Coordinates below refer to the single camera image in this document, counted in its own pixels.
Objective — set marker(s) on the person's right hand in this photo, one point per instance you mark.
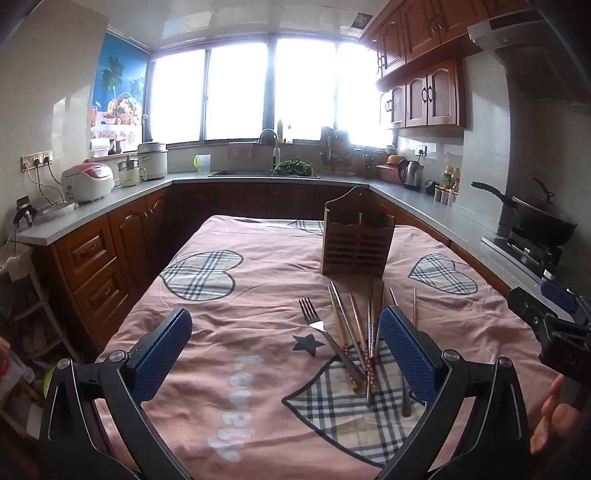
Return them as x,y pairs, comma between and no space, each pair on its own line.
547,415

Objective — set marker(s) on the spice jars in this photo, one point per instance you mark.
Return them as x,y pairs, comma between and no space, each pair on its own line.
444,196

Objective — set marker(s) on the yellow bottle on windowsill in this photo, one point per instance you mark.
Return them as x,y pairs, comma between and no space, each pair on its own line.
280,130

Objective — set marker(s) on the green white measuring jug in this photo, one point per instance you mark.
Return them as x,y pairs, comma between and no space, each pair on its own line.
203,164

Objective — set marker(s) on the silver metal fork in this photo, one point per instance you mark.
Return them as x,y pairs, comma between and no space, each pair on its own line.
314,321

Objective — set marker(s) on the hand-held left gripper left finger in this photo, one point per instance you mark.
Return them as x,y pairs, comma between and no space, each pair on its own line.
161,353

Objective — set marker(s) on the large kitchen window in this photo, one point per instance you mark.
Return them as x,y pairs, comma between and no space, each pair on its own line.
235,92

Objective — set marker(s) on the red plastic basin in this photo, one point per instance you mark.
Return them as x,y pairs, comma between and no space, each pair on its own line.
387,174

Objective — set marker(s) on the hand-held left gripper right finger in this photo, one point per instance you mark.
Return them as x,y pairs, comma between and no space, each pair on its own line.
407,353

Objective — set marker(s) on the wooden wall cabinets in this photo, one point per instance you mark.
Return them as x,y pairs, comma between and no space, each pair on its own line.
429,92

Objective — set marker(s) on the small cream electric pot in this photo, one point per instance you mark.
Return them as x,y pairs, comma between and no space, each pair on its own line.
129,174

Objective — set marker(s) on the black clamp device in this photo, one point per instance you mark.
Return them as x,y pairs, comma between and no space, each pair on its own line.
25,212

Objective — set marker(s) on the small white wall outlet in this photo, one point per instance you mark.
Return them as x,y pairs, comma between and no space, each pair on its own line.
420,150

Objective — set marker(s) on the pink plaid-heart bedsheet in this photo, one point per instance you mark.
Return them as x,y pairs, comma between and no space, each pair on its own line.
258,295

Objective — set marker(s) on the silver metal spoon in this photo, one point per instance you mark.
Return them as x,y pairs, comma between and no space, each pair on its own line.
406,401

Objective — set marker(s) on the orange lid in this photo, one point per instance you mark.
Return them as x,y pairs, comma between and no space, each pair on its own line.
396,159

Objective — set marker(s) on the large white rice cooker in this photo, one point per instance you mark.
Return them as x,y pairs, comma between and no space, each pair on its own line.
153,161

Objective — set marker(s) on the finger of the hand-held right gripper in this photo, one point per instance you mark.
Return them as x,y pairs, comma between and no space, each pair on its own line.
561,297
526,307

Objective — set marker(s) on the black wok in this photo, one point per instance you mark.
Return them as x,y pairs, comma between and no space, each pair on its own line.
540,221

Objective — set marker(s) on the white wall outlet strip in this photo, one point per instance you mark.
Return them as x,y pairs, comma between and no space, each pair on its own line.
37,160

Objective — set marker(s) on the green leafy vegetables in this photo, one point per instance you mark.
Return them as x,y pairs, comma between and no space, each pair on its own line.
291,168

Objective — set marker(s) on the wooden base cabinets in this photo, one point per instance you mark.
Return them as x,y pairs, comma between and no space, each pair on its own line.
101,258

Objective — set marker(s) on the chrome kitchen faucet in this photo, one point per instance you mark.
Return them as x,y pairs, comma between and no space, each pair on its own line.
276,147

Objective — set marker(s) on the white storage rack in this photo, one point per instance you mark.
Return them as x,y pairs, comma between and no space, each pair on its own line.
44,295

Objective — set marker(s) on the black gas stove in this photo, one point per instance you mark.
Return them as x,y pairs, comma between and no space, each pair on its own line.
526,254

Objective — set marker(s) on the kitchen sink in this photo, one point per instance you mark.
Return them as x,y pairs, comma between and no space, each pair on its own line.
235,173

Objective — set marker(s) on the dark green mug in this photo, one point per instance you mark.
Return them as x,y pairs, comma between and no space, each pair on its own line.
430,187

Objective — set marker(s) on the paper towel roll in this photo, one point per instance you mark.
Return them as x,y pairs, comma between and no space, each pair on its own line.
99,148

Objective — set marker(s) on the green yellow condiment bottle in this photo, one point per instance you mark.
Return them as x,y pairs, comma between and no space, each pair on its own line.
446,176

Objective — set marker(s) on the wooden utensil holder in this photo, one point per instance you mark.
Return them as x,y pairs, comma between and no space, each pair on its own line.
355,249

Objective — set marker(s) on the metal dish rack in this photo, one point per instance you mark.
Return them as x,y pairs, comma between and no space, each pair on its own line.
337,152

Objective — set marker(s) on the steel electric kettle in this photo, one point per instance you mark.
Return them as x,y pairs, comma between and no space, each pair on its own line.
412,174

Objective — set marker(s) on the grey range hood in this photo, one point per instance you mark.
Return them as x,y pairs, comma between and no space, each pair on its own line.
531,50

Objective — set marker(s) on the tropical fruit poster blind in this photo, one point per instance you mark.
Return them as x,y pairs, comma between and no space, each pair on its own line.
117,83

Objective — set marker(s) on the white pink rice cooker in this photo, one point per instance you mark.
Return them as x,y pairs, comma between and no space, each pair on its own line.
87,180

